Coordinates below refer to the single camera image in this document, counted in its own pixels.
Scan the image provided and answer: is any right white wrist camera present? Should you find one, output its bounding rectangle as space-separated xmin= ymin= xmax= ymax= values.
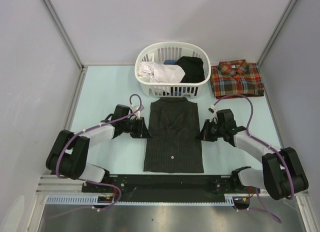
xmin=208 ymin=104 xmax=218 ymax=122

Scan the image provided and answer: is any white slotted cable duct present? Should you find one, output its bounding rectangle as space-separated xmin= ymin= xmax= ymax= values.
xmin=45 ymin=195 xmax=235 ymax=207

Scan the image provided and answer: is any white plastic laundry basket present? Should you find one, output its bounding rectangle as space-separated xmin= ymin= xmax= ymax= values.
xmin=134 ymin=41 xmax=211 ymax=98

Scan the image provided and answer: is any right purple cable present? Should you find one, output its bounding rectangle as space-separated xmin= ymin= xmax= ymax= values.
xmin=212 ymin=93 xmax=296 ymax=224

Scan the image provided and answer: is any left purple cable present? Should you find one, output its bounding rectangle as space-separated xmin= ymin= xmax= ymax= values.
xmin=55 ymin=93 xmax=146 ymax=213

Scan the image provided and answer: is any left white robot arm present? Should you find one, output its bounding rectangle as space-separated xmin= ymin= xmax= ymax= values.
xmin=45 ymin=104 xmax=151 ymax=192

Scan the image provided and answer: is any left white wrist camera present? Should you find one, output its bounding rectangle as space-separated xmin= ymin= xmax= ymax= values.
xmin=130 ymin=104 xmax=144 ymax=120

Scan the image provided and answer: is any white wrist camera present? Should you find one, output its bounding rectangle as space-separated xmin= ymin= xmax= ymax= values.
xmin=208 ymin=104 xmax=218 ymax=122
xmin=130 ymin=104 xmax=144 ymax=120

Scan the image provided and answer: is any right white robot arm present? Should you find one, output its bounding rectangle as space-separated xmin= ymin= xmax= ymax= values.
xmin=196 ymin=106 xmax=309 ymax=201

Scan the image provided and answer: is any left aluminium corner post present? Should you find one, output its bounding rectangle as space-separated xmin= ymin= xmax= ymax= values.
xmin=40 ymin=0 xmax=84 ymax=71

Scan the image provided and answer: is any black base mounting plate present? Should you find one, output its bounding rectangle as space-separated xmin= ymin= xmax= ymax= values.
xmin=81 ymin=174 xmax=256 ymax=205

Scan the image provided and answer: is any black garment in basket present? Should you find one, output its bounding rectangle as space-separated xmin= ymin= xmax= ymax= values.
xmin=176 ymin=56 xmax=205 ymax=84

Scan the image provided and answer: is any dark striped long sleeve shirt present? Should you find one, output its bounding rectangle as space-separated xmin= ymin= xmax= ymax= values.
xmin=143 ymin=97 xmax=204 ymax=174

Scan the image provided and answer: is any blue garment in basket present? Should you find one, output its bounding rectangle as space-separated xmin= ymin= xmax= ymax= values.
xmin=163 ymin=59 xmax=177 ymax=65

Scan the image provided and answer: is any right aluminium corner post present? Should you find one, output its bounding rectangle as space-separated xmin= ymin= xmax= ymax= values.
xmin=257 ymin=0 xmax=298 ymax=67

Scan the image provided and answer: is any red plaid folded shirt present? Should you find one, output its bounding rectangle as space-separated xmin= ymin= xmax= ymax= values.
xmin=209 ymin=59 xmax=265 ymax=99

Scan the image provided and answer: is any purple cable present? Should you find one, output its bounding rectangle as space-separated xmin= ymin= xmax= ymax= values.
xmin=55 ymin=93 xmax=146 ymax=213
xmin=212 ymin=93 xmax=296 ymax=224

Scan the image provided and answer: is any white shirt in basket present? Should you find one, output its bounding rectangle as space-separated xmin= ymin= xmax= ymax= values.
xmin=138 ymin=61 xmax=186 ymax=84

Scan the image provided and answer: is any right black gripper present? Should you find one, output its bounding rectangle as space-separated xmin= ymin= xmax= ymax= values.
xmin=196 ymin=119 xmax=225 ymax=142

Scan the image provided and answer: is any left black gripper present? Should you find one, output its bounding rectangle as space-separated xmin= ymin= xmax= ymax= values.
xmin=121 ymin=116 xmax=152 ymax=139

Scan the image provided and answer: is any aluminium corner post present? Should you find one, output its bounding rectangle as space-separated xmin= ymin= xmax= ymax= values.
xmin=257 ymin=0 xmax=298 ymax=67
xmin=40 ymin=0 xmax=84 ymax=71

